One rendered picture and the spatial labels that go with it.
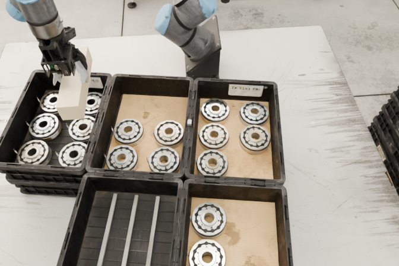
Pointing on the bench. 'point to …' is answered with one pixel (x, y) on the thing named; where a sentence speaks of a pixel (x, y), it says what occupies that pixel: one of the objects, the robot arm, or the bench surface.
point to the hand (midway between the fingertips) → (74, 78)
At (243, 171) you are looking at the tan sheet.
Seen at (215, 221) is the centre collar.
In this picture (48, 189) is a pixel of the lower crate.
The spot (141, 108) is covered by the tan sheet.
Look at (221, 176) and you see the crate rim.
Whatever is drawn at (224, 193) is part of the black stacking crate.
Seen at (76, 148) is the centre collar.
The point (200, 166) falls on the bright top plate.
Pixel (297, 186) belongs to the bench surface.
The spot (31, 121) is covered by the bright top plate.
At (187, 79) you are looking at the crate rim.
